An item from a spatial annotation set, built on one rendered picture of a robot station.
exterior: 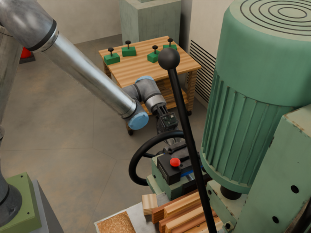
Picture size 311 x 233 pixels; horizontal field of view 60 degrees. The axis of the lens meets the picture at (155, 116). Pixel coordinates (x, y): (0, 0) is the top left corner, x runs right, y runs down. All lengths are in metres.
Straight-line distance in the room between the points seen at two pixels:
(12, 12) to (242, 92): 0.64
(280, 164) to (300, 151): 0.04
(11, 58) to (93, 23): 2.72
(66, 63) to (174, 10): 2.08
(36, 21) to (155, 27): 2.07
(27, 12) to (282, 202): 0.73
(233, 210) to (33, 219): 0.82
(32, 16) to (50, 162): 1.55
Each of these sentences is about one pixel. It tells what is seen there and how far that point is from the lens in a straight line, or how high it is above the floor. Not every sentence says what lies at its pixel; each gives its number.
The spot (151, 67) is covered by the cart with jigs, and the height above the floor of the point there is 0.53.
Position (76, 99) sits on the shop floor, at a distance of 2.72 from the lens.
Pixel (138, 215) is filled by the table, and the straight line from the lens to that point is 0.84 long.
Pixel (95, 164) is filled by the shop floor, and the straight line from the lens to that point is 2.12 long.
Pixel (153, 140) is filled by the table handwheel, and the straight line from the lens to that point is 0.95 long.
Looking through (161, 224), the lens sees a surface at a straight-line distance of 0.77.
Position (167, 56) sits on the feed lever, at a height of 1.44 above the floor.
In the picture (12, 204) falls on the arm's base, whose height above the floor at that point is 0.69.
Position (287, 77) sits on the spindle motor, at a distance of 0.37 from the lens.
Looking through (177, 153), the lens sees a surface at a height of 1.00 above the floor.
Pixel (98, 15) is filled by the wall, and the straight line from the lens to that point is 3.66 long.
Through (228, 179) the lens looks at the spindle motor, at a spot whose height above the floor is 1.22.
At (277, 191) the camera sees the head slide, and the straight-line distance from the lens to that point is 0.44.
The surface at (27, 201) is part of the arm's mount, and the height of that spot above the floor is 0.65.
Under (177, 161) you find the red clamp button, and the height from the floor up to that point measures 1.02.
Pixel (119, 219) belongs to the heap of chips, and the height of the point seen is 0.93.
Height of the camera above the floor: 1.65
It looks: 43 degrees down
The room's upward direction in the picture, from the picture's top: straight up
